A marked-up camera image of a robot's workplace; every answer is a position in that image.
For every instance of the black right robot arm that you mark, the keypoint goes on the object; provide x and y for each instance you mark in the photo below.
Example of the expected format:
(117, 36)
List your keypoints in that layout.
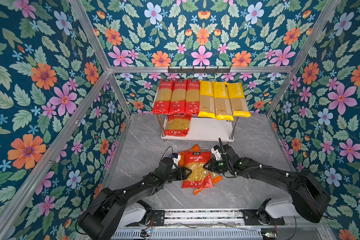
(309, 198)

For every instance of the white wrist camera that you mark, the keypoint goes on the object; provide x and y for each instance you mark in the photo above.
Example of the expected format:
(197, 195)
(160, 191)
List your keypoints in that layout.
(176, 158)
(215, 151)

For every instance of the red macaroni bag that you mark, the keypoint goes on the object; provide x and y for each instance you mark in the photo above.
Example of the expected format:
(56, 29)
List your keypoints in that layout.
(200, 178)

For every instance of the red fusilli bag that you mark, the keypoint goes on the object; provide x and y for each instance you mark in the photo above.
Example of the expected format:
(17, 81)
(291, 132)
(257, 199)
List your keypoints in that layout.
(178, 125)

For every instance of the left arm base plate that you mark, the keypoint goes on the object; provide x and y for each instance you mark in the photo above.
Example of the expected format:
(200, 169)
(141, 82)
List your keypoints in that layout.
(153, 218)

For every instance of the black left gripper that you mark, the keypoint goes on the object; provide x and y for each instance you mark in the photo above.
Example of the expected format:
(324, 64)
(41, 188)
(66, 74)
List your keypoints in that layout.
(183, 176)

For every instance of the red spaghetti bag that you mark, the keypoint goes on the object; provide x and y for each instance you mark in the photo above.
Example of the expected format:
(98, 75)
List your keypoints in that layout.
(163, 98)
(178, 100)
(192, 97)

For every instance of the black hook rail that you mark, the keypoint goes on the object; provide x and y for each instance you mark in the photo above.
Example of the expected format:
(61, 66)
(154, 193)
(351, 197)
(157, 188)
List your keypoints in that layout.
(199, 70)

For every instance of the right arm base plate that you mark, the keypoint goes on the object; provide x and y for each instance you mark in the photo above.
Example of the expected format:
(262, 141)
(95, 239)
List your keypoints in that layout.
(253, 217)

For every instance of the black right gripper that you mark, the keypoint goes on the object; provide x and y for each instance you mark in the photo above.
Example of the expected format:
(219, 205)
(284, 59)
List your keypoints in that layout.
(211, 165)

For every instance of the white two-tier shelf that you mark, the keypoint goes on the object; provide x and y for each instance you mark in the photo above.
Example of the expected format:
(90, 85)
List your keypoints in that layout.
(203, 129)

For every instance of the yellow spaghetti bag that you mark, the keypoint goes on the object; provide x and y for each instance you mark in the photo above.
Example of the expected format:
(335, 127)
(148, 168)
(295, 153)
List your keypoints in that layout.
(207, 104)
(223, 109)
(237, 100)

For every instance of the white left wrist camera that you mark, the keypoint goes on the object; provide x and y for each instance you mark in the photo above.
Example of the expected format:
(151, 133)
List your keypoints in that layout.
(176, 158)

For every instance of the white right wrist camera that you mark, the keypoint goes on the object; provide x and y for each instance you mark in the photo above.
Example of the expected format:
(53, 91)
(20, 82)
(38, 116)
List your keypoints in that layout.
(215, 151)

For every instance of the orange macaroni bag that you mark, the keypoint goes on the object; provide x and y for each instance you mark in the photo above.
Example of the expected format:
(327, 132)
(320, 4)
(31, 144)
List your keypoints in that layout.
(216, 177)

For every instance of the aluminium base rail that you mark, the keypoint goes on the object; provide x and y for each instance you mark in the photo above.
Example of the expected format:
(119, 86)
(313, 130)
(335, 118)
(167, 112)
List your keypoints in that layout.
(211, 218)

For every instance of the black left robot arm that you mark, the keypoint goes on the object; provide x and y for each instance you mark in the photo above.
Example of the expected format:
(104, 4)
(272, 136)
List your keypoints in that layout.
(101, 219)

